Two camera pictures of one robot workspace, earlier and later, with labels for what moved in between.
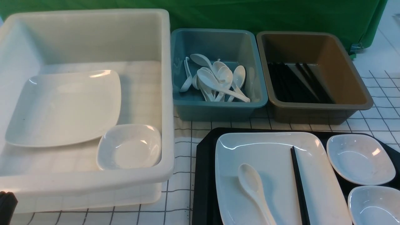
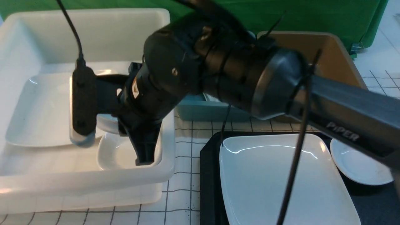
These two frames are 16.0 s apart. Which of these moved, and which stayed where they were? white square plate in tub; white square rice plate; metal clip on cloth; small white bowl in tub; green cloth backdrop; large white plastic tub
Moved: white square rice plate
Stayed: large white plastic tub; green cloth backdrop; metal clip on cloth; white square plate in tub; small white bowl in tub
